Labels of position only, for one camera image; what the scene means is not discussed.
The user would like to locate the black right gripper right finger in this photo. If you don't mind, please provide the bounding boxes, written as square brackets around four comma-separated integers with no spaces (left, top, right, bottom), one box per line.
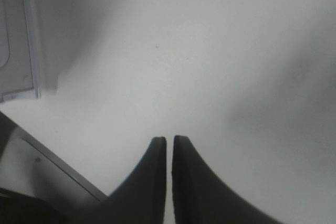
[172,135,278,223]

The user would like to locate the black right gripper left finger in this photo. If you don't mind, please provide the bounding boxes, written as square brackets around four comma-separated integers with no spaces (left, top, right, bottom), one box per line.
[78,137,167,223]

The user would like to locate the white microwave door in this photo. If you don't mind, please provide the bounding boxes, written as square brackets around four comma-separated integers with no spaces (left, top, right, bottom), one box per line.
[1,0,40,103]

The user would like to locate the white microwave oven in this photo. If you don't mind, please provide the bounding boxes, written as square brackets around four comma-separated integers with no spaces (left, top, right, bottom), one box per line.
[1,114,107,223]

